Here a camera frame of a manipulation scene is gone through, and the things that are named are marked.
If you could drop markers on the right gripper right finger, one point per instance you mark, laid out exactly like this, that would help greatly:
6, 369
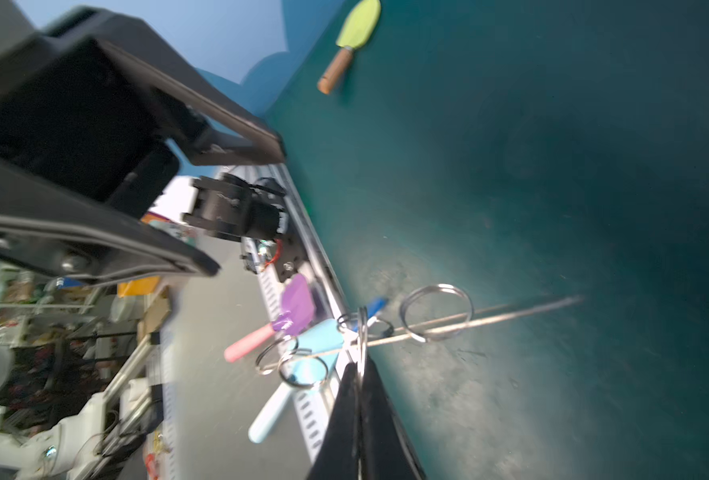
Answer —
385, 449

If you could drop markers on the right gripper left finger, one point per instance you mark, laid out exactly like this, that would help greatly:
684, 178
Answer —
338, 458

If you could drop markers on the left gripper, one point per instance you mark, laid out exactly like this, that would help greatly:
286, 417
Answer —
96, 112

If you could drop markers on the purple toy shovel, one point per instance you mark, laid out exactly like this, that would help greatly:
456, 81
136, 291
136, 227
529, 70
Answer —
297, 309

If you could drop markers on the teal toy shovel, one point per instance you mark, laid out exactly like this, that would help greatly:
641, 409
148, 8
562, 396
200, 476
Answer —
306, 365

